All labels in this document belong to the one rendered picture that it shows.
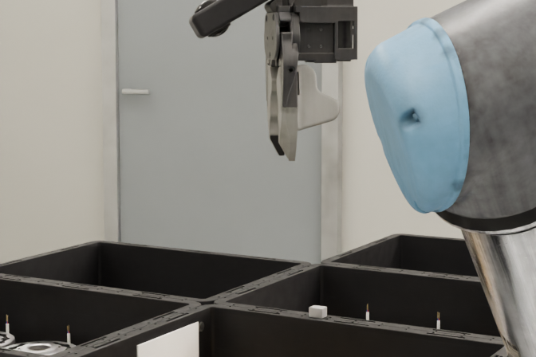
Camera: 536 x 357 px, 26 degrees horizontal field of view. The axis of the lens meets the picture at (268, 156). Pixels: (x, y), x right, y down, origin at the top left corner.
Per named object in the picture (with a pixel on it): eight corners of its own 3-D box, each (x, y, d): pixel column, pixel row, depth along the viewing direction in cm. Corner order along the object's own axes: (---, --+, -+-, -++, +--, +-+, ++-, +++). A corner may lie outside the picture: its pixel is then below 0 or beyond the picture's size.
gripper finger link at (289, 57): (301, 104, 110) (297, 13, 111) (285, 104, 110) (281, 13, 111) (292, 112, 115) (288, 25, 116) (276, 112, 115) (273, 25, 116)
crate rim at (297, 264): (316, 278, 171) (316, 262, 170) (207, 321, 144) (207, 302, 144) (97, 254, 190) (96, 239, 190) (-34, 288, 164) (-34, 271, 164)
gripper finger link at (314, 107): (344, 155, 112) (340, 61, 113) (284, 157, 111) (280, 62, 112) (337, 160, 115) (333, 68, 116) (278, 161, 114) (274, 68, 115)
